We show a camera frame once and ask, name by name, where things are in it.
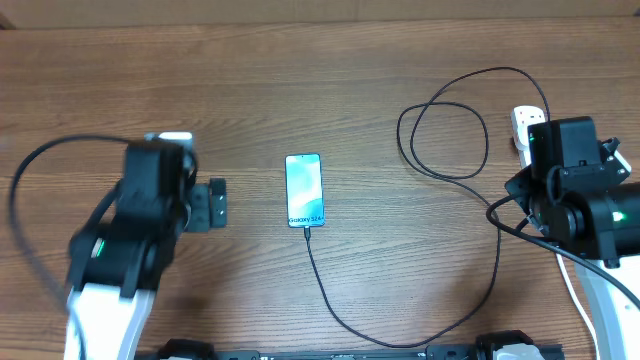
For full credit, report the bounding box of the Galaxy smartphone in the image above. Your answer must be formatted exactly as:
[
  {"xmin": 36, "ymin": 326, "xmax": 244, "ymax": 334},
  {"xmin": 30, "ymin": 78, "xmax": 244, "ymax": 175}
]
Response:
[{"xmin": 285, "ymin": 153, "xmax": 325, "ymax": 228}]

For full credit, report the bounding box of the black USB charging cable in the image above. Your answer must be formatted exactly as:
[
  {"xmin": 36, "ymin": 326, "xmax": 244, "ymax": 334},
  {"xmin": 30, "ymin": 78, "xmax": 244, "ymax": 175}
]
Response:
[{"xmin": 302, "ymin": 66, "xmax": 552, "ymax": 349}]

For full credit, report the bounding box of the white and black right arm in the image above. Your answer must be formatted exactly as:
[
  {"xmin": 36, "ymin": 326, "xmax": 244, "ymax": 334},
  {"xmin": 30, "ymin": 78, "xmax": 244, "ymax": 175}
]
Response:
[{"xmin": 492, "ymin": 117, "xmax": 639, "ymax": 359}]

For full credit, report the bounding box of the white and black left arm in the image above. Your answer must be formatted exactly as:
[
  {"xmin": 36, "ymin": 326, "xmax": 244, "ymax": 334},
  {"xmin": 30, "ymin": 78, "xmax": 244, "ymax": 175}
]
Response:
[{"xmin": 7, "ymin": 132, "xmax": 227, "ymax": 359}]

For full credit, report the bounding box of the white power strip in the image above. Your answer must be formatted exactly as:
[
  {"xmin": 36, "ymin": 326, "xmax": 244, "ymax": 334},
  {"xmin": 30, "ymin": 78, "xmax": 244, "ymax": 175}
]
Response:
[{"xmin": 510, "ymin": 105, "xmax": 546, "ymax": 168}]

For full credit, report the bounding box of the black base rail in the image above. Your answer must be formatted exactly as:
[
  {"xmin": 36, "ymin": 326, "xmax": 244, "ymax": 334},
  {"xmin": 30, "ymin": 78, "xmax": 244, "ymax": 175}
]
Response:
[{"xmin": 134, "ymin": 330, "xmax": 565, "ymax": 360}]

